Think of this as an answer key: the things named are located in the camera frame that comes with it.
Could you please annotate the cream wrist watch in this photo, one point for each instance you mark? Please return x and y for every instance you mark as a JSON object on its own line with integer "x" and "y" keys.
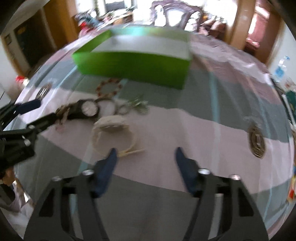
{"x": 113, "y": 124}

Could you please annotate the carved wooden chair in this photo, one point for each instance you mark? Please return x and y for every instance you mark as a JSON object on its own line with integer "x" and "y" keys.
{"x": 176, "y": 14}

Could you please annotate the black wrist watch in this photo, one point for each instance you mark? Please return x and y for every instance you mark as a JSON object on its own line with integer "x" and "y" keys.
{"x": 80, "y": 110}

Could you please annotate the plastic water bottle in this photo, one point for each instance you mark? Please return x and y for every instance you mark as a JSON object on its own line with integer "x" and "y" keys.
{"x": 281, "y": 69}

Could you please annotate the pile of clothes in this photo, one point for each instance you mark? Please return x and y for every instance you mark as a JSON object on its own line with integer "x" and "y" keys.
{"x": 85, "y": 20}

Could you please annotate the green cardboard box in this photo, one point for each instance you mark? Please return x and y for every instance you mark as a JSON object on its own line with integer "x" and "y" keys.
{"x": 155, "y": 55}

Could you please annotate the striped bed sheet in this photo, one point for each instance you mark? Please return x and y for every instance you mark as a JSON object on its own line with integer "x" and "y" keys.
{"x": 228, "y": 118}

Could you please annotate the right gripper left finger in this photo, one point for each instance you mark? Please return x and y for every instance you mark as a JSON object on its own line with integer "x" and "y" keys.
{"x": 51, "y": 219}

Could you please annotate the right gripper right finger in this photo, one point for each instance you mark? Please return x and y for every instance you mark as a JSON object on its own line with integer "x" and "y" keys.
{"x": 240, "y": 217}

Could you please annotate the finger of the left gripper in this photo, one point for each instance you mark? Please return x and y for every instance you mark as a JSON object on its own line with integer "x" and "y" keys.
{"x": 34, "y": 123}
{"x": 10, "y": 111}

